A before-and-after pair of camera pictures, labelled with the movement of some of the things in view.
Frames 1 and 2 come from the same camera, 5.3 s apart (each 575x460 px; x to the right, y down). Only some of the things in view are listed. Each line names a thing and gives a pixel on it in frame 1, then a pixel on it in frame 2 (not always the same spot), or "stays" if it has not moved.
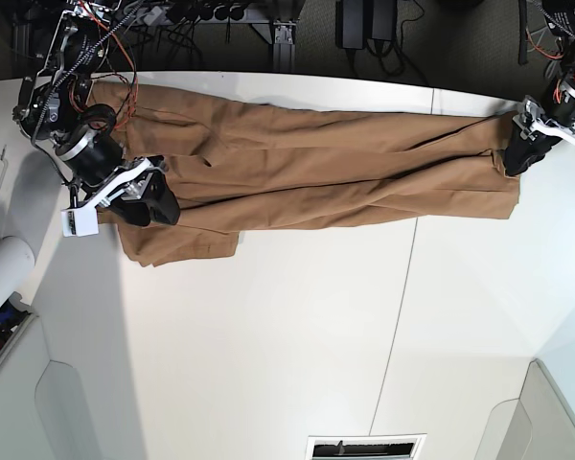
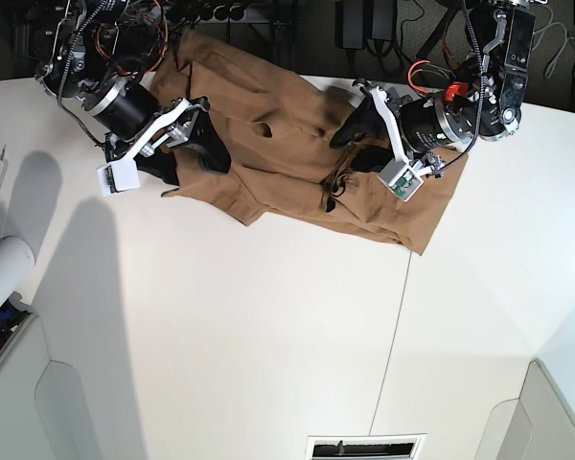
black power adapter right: (383, 19) stays
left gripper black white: (95, 167) -> (137, 126)
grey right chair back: (537, 425) stays
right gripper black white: (568, 107) -> (415, 126)
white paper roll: (5, 267) stays
